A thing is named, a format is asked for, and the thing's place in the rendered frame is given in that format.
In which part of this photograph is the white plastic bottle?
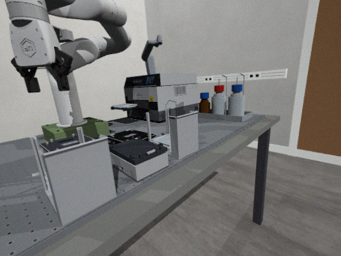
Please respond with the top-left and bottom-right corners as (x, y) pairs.
(211, 96), (226, 115)

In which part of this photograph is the blue bottle cap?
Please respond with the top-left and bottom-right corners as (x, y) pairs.
(232, 85), (242, 90)
(200, 92), (209, 98)

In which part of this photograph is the brown glass bottle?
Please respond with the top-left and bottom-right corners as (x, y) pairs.
(199, 102), (210, 113)

